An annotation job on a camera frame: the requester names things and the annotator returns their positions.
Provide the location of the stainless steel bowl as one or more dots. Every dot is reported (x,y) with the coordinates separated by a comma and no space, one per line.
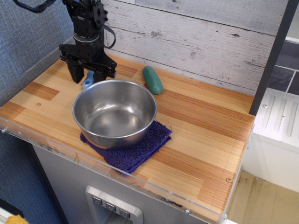
(113,114)

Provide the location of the silver dispenser panel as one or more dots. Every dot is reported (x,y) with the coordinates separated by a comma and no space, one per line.
(108,209)

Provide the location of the clear acrylic edge guard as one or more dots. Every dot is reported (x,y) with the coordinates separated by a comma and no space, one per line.
(146,183)

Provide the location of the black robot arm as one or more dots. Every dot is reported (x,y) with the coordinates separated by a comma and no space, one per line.
(88,18)

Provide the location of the green oblong toy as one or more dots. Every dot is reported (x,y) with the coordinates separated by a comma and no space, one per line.
(152,80)

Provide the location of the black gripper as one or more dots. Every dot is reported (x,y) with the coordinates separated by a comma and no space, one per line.
(89,56)

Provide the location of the dark grey right post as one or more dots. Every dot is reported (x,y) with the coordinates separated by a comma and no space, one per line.
(276,48)

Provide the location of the yellow and black object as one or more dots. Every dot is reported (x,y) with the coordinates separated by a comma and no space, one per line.
(8,218)

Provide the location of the white ridged appliance top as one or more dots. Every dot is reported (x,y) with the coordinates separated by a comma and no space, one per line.
(277,119)

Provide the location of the blue and grey spoon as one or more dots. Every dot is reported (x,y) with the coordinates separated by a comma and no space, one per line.
(89,80)

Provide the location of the purple folded cloth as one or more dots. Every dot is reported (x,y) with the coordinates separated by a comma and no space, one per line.
(127,160)

